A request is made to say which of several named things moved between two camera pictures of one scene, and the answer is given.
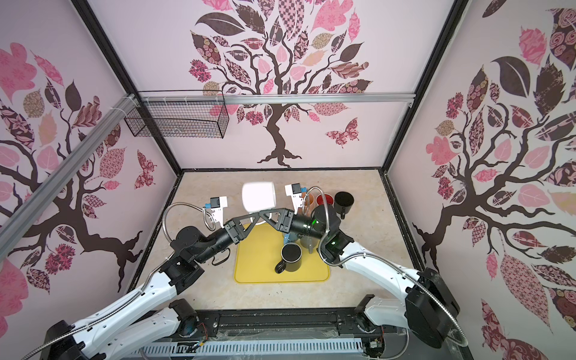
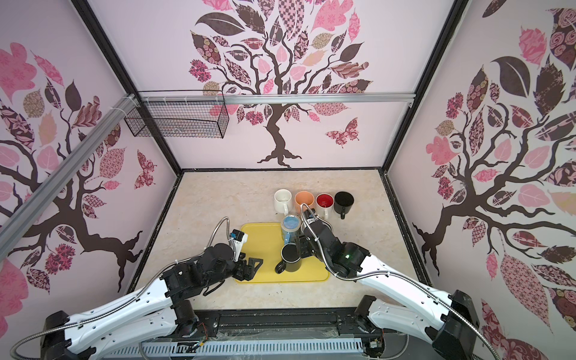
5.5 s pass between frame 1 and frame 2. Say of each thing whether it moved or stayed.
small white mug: stayed
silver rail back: stayed
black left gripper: moved
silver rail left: stayed
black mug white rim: stayed
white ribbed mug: moved
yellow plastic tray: stayed
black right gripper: moved
